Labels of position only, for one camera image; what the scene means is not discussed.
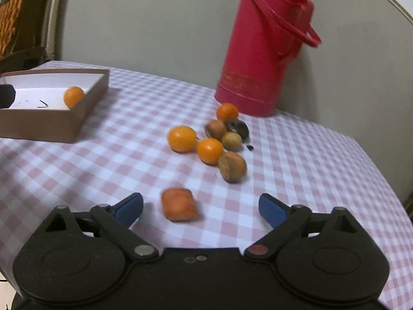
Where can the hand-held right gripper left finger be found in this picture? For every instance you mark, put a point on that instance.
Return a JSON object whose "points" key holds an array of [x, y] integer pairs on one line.
{"points": [[130, 209]]}

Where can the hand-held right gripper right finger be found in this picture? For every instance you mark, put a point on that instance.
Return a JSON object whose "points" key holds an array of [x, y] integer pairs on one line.
{"points": [[271, 210]]}

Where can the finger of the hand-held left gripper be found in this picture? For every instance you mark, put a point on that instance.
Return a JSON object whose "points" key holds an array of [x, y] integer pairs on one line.
{"points": [[6, 95]]}

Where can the orange carrot piece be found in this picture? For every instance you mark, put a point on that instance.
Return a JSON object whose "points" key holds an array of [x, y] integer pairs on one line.
{"points": [[179, 205]]}

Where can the brown cardboard box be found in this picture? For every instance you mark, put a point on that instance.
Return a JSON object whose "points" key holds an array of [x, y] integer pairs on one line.
{"points": [[48, 124]]}

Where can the small orange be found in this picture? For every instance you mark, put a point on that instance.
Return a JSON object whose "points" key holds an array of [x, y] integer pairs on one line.
{"points": [[227, 112], [182, 139], [210, 151], [74, 97]]}

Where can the round tan fruit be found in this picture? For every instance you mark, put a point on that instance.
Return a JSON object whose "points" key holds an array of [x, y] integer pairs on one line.
{"points": [[231, 141]]}

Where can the pink checkered tablecloth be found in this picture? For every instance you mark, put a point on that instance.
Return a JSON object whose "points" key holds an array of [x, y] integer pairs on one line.
{"points": [[135, 174]]}

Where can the large brown wrinkled fruit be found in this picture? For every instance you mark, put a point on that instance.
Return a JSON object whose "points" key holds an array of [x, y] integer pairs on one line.
{"points": [[232, 167]]}

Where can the orange woven chair cushion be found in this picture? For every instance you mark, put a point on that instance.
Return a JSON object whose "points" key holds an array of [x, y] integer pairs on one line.
{"points": [[11, 22]]}

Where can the dark wooden chair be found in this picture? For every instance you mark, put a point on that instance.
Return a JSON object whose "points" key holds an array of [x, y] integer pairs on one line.
{"points": [[35, 16]]}

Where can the dark purple fruit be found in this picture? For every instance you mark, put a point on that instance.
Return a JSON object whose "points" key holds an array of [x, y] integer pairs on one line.
{"points": [[238, 128]]}

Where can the beige striped curtain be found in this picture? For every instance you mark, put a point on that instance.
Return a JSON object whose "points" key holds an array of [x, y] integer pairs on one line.
{"points": [[58, 13]]}

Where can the red thermos flask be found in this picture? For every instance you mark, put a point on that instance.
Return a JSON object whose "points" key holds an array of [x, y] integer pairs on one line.
{"points": [[264, 48]]}

